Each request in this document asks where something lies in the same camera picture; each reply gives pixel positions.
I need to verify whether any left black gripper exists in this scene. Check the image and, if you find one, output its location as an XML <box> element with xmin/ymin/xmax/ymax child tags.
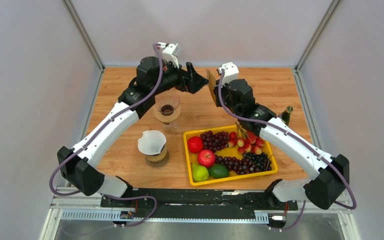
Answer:
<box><xmin>150</xmin><ymin>57</ymin><xmax>209</xmax><ymax>96</ymax></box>

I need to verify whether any brown paper coffee filter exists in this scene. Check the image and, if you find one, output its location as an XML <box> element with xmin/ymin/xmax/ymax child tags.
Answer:
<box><xmin>206</xmin><ymin>68</ymin><xmax>217</xmax><ymax>104</ymax></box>

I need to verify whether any clear glass dripper cone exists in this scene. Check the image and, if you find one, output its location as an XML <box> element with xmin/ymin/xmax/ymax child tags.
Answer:
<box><xmin>153</xmin><ymin>91</ymin><xmax>181</xmax><ymax>118</ymax></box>

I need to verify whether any white paper coffee filter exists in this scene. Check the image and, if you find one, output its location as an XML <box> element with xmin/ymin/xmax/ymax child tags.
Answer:
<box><xmin>137</xmin><ymin>130</ymin><xmax>167</xmax><ymax>156</ymax></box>

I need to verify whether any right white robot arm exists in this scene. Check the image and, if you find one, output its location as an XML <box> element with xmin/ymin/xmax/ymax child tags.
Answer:
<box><xmin>212</xmin><ymin>79</ymin><xmax>357</xmax><ymax>210</ymax></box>

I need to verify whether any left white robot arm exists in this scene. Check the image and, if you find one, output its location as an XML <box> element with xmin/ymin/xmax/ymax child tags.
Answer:
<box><xmin>53</xmin><ymin>56</ymin><xmax>209</xmax><ymax>207</ymax></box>

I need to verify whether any cola glass bottle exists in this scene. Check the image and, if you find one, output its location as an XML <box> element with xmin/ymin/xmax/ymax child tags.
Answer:
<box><xmin>162</xmin><ymin>62</ymin><xmax>172</xmax><ymax>74</ymax></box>

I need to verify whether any small clear glass cup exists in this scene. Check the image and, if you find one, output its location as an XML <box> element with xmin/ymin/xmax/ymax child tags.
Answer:
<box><xmin>162</xmin><ymin>120</ymin><xmax>179</xmax><ymax>134</ymax></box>

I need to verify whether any upper red grape bunch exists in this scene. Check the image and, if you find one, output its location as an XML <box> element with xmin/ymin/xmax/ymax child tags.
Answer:
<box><xmin>200</xmin><ymin>130</ymin><xmax>230</xmax><ymax>153</ymax></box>

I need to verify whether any red cherries bunch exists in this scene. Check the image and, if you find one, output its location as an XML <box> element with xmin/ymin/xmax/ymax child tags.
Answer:
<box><xmin>227</xmin><ymin>122</ymin><xmax>265</xmax><ymax>156</ymax></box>

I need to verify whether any red tomato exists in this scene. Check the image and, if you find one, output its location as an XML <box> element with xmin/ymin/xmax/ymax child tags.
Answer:
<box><xmin>187</xmin><ymin>136</ymin><xmax>204</xmax><ymax>154</ymax></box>

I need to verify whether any green glass bottle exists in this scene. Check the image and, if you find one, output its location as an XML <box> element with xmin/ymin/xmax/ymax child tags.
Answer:
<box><xmin>278</xmin><ymin>106</ymin><xmax>294</xmax><ymax>126</ymax></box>

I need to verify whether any red apple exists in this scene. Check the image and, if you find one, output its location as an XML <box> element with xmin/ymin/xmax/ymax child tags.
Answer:
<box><xmin>197</xmin><ymin>149</ymin><xmax>216</xmax><ymax>168</ymax></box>

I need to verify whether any yellow plastic tray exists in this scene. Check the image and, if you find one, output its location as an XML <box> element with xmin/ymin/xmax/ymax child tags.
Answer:
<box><xmin>183</xmin><ymin>125</ymin><xmax>278</xmax><ymax>186</ymax></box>

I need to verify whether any lower dark grape bunch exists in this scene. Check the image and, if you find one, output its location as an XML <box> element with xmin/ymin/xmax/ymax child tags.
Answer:
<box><xmin>215</xmin><ymin>153</ymin><xmax>273</xmax><ymax>176</ymax></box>

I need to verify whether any green avocado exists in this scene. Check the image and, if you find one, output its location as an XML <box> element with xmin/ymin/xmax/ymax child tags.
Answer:
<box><xmin>208</xmin><ymin>163</ymin><xmax>230</xmax><ymax>179</ymax></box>

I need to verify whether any green lime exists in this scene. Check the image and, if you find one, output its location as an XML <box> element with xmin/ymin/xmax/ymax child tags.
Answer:
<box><xmin>191</xmin><ymin>163</ymin><xmax>210</xmax><ymax>183</ymax></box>

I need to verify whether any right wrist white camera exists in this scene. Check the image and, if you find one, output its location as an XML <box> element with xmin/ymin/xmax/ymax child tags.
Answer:
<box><xmin>217</xmin><ymin>62</ymin><xmax>239</xmax><ymax>85</ymax></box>

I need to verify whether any wrist white camera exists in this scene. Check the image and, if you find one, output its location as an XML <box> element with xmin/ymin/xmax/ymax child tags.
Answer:
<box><xmin>217</xmin><ymin>62</ymin><xmax>239</xmax><ymax>85</ymax></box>
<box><xmin>157</xmin><ymin>42</ymin><xmax>182</xmax><ymax>69</ymax></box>

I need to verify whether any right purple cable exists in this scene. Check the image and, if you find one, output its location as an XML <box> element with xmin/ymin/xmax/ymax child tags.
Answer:
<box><xmin>217</xmin><ymin>68</ymin><xmax>358</xmax><ymax>232</ymax></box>

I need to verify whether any purple cable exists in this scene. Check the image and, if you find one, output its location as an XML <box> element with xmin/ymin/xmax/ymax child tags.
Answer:
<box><xmin>217</xmin><ymin>68</ymin><xmax>358</xmax><ymax>232</ymax></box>
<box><xmin>48</xmin><ymin>43</ymin><xmax>159</xmax><ymax>229</ymax></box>

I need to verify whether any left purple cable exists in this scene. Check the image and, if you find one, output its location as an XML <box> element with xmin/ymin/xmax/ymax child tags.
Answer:
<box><xmin>48</xmin><ymin>43</ymin><xmax>159</xmax><ymax>229</ymax></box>

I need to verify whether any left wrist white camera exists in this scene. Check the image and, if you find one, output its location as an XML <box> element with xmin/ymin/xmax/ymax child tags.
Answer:
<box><xmin>157</xmin><ymin>42</ymin><xmax>182</xmax><ymax>69</ymax></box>

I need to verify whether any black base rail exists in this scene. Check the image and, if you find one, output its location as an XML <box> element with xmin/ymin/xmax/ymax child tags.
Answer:
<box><xmin>100</xmin><ymin>188</ymin><xmax>298</xmax><ymax>220</ymax></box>

